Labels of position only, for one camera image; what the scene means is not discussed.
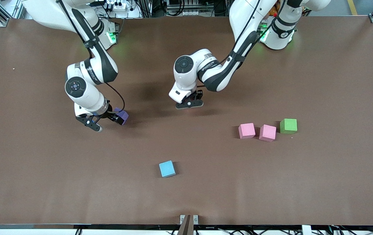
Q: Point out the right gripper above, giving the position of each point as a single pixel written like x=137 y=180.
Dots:
x=111 y=115

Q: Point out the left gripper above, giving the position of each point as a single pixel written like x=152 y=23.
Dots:
x=198 y=95

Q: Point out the purple foam block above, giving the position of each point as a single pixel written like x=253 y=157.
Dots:
x=125 y=113

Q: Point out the pink foam block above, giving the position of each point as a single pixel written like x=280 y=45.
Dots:
x=267 y=133
x=247 y=131

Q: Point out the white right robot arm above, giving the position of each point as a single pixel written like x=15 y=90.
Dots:
x=91 y=70

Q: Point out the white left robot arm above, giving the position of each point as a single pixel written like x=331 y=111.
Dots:
x=219 y=75

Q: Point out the blue foam block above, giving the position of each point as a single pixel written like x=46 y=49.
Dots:
x=167 y=169

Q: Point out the dark equipment rack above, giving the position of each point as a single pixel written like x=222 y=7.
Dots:
x=180 y=6

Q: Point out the white power strip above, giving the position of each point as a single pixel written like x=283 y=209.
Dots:
x=118 y=5

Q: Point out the green foam block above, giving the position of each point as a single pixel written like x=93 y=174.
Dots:
x=288 y=126

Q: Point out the orange snack bag pile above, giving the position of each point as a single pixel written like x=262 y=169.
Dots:
x=273 y=11

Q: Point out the metal table bracket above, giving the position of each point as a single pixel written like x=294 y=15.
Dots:
x=189 y=223

